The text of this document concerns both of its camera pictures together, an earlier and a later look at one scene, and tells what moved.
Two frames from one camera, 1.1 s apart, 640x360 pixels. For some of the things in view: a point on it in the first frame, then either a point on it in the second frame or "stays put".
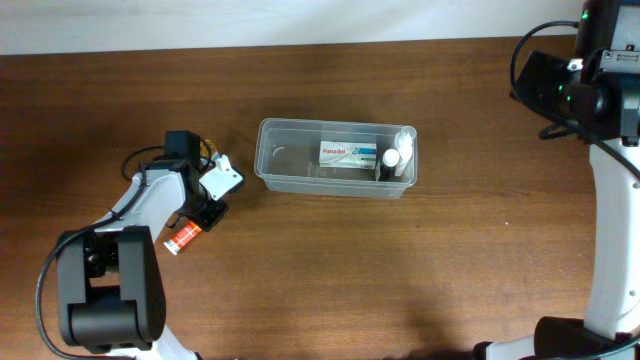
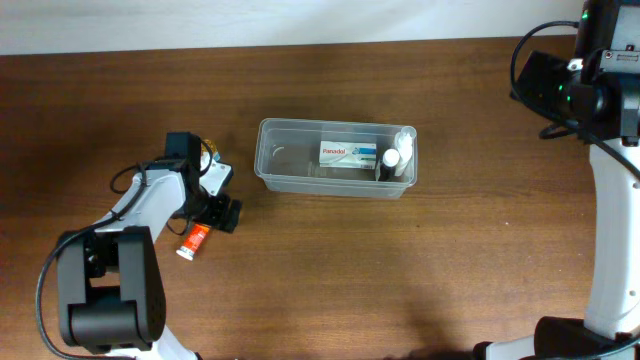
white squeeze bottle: [404, 140] stays put
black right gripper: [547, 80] stays put
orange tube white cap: [174, 244] → [193, 241]
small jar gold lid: [204, 150] stays put
